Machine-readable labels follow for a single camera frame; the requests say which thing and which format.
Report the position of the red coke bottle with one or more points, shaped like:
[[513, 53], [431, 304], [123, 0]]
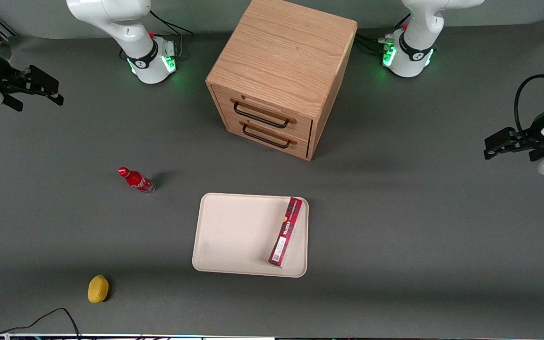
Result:
[[136, 180]]

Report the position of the beige plastic tray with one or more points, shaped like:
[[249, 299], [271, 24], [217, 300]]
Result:
[[239, 236]]

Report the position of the red cookie box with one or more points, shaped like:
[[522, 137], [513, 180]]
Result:
[[287, 231]]

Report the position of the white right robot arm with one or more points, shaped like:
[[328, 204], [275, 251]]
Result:
[[130, 28]]

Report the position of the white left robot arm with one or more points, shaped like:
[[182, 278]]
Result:
[[418, 28]]

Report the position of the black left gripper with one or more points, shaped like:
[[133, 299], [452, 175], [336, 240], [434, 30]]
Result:
[[538, 123]]

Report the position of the oak wood drawer cabinet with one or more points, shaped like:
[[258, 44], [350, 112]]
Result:
[[286, 61]]

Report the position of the yellow lemon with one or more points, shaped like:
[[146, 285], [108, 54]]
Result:
[[97, 289]]

